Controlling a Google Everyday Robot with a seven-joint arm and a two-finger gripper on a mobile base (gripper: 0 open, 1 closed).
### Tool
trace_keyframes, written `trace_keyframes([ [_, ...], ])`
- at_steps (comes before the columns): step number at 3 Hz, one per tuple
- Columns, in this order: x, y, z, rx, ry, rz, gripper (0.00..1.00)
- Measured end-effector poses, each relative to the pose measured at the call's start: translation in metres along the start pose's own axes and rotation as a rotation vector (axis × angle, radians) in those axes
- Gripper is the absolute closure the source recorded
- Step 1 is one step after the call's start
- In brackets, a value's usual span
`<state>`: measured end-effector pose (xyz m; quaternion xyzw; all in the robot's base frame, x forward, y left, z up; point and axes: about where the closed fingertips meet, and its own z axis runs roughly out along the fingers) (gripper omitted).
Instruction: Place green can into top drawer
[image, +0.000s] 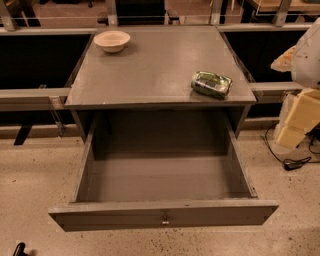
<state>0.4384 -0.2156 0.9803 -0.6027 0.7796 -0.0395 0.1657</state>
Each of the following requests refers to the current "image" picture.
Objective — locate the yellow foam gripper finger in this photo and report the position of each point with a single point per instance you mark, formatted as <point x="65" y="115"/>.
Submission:
<point x="284" y="61"/>
<point x="298" y="116"/>

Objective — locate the crushed green can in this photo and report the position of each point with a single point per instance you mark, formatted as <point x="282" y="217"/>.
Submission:
<point x="211" y="84"/>

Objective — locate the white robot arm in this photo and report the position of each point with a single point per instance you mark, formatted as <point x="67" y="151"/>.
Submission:
<point x="305" y="67"/>

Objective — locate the open grey top drawer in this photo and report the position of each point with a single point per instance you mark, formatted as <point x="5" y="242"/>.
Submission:
<point x="127" y="188"/>

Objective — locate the metal drawer knob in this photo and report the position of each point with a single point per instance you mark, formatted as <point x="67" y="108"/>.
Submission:
<point x="165" y="221"/>

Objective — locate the grey cabinet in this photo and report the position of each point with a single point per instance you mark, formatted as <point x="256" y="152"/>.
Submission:
<point x="141" y="97"/>

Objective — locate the beige paper bowl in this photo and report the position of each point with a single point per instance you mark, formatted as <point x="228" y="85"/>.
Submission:
<point x="112" y="41"/>

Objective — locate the black object bottom left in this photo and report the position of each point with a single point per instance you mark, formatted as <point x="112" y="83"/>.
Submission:
<point x="19" y="250"/>

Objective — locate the grey metal rail right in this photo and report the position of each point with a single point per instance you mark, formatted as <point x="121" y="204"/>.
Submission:
<point x="273" y="92"/>

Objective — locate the grey metal rail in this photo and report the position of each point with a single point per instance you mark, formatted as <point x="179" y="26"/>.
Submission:
<point x="273" y="92"/>
<point x="33" y="99"/>

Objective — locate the grey metal rail left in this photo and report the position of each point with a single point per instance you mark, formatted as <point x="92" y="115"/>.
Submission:
<point x="33" y="99"/>

